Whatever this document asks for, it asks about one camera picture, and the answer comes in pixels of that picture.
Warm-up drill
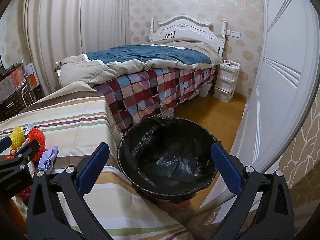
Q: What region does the cardboard box with orange end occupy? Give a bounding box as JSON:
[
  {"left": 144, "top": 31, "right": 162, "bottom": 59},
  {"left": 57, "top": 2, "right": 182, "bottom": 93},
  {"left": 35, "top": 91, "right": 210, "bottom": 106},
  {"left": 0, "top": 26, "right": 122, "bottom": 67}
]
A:
[{"left": 0, "top": 66, "right": 27, "bottom": 102}]

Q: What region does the white and orange box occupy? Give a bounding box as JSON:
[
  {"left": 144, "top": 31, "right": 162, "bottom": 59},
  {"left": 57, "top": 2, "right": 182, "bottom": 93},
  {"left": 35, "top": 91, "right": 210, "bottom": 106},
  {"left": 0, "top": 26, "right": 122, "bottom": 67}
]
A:
[{"left": 25, "top": 62, "right": 42, "bottom": 87}]

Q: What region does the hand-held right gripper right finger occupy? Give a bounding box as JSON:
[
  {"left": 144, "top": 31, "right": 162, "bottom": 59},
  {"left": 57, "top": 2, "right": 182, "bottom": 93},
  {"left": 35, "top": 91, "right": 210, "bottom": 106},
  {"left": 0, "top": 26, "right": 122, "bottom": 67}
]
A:
[{"left": 210, "top": 142, "right": 296, "bottom": 240}]

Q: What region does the striped cloth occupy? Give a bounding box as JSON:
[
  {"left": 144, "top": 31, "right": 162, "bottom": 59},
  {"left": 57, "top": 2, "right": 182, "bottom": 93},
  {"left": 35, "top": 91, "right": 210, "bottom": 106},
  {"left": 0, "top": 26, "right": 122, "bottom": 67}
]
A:
[{"left": 0, "top": 81, "right": 222, "bottom": 240}]

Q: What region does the white cable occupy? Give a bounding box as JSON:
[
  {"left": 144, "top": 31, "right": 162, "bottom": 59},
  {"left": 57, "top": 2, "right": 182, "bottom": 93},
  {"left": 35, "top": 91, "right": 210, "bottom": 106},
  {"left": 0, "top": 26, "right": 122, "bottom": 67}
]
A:
[{"left": 21, "top": 82, "right": 32, "bottom": 106}]

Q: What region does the white door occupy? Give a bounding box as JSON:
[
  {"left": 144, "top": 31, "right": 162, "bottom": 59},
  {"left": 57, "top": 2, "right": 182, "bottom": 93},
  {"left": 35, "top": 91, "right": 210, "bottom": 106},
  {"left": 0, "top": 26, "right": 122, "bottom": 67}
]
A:
[{"left": 199, "top": 0, "right": 320, "bottom": 208}]

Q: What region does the plaid bedsheet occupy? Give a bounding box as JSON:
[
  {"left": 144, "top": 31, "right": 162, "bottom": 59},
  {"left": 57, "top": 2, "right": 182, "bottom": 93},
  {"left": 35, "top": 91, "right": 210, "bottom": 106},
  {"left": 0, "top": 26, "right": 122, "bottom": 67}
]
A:
[{"left": 93, "top": 66, "right": 218, "bottom": 133}]

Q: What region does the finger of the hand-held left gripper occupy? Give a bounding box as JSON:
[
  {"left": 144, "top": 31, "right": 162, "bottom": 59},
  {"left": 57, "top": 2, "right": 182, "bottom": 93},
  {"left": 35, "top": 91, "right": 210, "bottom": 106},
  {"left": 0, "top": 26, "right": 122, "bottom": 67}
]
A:
[
  {"left": 0, "top": 137, "right": 13, "bottom": 154},
  {"left": 0, "top": 139, "right": 41, "bottom": 172}
]

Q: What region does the beige and teal quilt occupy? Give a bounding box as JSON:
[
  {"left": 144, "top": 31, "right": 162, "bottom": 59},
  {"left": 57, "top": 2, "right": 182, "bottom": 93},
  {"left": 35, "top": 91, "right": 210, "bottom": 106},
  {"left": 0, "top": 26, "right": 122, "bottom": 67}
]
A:
[{"left": 54, "top": 37, "right": 223, "bottom": 87}]

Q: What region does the orange foam net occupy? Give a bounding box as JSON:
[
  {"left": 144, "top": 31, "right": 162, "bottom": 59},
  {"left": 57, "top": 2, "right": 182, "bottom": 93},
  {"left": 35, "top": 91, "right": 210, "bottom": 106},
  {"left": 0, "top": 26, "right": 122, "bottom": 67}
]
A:
[{"left": 26, "top": 128, "right": 47, "bottom": 163}]

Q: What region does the striped beige curtain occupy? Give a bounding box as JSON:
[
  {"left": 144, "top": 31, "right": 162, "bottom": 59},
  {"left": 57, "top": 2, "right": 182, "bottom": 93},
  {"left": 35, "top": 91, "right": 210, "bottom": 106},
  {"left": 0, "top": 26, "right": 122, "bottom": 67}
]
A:
[{"left": 23, "top": 0, "right": 132, "bottom": 102}]

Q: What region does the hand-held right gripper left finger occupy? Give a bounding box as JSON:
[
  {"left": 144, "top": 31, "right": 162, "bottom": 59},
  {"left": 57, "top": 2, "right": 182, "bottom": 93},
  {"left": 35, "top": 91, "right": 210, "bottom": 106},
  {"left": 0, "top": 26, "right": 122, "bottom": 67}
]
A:
[{"left": 26, "top": 142, "right": 113, "bottom": 240}]

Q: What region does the small white bin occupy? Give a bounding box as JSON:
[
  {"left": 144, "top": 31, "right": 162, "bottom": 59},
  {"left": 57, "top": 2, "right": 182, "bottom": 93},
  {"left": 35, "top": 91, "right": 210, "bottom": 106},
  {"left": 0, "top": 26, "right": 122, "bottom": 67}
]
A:
[{"left": 199, "top": 83, "right": 212, "bottom": 98}]

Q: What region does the yellow foam net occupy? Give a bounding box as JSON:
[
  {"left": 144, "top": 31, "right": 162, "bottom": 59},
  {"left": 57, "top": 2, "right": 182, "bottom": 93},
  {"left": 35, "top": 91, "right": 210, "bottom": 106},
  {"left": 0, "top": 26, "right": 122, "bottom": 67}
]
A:
[{"left": 10, "top": 126, "right": 27, "bottom": 148}]

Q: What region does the trash bin with black bag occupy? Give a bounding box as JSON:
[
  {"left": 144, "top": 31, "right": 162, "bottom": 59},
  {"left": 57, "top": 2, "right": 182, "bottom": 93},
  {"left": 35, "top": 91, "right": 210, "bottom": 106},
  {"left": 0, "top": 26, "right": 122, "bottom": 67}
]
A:
[{"left": 117, "top": 116, "right": 222, "bottom": 202}]

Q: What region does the white drawer unit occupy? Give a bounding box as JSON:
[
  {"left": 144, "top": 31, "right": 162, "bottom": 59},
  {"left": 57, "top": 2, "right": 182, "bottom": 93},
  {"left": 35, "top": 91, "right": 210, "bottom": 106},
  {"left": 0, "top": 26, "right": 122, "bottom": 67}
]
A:
[{"left": 213, "top": 59, "right": 241, "bottom": 103}]

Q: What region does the dark patterned cart bag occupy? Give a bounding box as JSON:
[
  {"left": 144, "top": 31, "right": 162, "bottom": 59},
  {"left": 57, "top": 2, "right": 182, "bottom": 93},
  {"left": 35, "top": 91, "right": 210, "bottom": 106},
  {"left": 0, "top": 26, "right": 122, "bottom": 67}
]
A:
[{"left": 0, "top": 84, "right": 43, "bottom": 122}]

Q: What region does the white bed headboard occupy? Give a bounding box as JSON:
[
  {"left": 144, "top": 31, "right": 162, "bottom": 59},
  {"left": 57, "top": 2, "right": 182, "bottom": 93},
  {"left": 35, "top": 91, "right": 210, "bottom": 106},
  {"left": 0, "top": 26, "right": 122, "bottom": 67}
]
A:
[{"left": 149, "top": 15, "right": 227, "bottom": 50}]

